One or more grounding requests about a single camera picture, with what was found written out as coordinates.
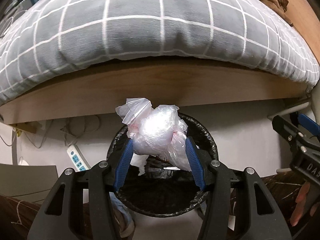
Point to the white tissue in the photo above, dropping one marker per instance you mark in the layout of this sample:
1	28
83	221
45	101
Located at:
139	161

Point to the clear plastic bag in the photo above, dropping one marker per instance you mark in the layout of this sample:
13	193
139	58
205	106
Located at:
159	131

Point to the wooden headboard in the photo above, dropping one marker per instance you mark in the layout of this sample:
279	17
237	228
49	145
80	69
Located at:
305	22

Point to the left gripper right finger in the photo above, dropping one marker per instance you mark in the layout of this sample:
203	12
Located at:
258	215

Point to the right hand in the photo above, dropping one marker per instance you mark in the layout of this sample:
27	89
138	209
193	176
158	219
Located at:
300	204

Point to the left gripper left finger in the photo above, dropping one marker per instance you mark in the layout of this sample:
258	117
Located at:
61	214

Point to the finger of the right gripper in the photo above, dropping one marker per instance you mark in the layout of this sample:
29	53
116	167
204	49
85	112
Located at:
288	132
309	124

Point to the white power strip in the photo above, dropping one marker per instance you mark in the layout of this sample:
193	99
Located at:
77	158

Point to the grey checked bed sheet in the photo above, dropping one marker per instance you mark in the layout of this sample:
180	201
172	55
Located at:
56	37

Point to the black trash bin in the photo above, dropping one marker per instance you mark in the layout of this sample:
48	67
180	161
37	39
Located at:
159	192

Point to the wooden bed frame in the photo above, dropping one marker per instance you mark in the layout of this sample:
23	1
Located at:
172	81

